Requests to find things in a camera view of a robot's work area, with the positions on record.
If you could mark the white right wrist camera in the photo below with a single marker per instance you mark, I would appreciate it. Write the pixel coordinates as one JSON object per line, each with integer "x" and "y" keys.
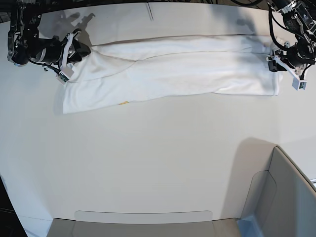
{"x": 64, "y": 75}

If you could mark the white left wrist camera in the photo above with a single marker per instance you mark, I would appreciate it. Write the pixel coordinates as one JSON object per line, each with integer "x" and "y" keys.
{"x": 299, "y": 84}

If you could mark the grey cardboard box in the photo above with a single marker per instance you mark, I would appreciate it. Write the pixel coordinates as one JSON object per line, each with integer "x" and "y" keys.
{"x": 281, "y": 202}

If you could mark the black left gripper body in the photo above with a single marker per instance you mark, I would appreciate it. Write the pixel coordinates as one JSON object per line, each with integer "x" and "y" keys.
{"x": 295, "y": 59}

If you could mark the white printed t-shirt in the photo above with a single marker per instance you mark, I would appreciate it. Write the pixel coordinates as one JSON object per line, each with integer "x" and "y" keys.
{"x": 135, "y": 71}

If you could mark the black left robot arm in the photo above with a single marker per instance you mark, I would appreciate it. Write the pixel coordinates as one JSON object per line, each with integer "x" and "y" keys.
{"x": 297, "y": 17}

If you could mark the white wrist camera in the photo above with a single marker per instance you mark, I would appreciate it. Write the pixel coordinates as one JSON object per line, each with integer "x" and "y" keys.
{"x": 64, "y": 75}
{"x": 299, "y": 84}

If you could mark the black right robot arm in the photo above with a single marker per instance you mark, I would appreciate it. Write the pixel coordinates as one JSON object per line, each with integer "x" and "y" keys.
{"x": 25, "y": 45}

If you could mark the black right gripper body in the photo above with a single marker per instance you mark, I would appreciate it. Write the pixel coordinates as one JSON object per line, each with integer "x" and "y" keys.
{"x": 55, "y": 56}

